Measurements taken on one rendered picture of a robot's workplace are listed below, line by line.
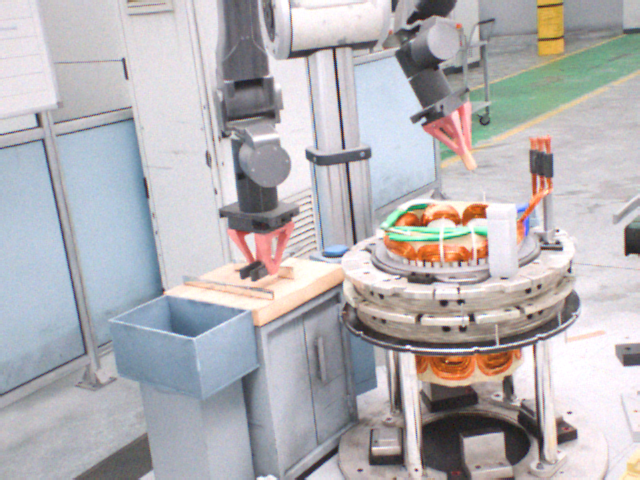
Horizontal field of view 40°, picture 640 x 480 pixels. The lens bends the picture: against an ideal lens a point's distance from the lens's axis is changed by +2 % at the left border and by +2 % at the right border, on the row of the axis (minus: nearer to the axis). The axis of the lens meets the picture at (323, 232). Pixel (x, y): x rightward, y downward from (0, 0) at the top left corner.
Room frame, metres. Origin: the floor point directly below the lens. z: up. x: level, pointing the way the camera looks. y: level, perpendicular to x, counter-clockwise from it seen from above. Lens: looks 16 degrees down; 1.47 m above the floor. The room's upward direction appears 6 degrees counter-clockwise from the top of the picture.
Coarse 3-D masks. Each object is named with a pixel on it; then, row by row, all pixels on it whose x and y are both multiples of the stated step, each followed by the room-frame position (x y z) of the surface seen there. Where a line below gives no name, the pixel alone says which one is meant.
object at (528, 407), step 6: (522, 402) 1.17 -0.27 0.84; (528, 402) 1.17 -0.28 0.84; (534, 402) 1.17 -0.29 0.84; (522, 408) 1.17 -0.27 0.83; (528, 408) 1.15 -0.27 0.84; (534, 408) 1.15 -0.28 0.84; (522, 414) 1.17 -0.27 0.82; (528, 414) 1.15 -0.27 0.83; (534, 414) 1.14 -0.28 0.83; (558, 414) 1.14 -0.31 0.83; (528, 420) 1.15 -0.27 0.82; (534, 420) 1.14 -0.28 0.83; (558, 420) 1.14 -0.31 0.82
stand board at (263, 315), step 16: (272, 256) 1.32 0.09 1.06; (224, 272) 1.26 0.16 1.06; (304, 272) 1.22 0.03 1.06; (320, 272) 1.21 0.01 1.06; (336, 272) 1.21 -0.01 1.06; (176, 288) 1.21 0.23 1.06; (192, 288) 1.20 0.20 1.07; (272, 288) 1.16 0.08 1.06; (288, 288) 1.15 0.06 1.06; (304, 288) 1.15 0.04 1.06; (320, 288) 1.18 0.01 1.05; (240, 304) 1.11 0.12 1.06; (256, 304) 1.10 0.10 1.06; (272, 304) 1.10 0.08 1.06; (288, 304) 1.13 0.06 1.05; (256, 320) 1.08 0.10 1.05
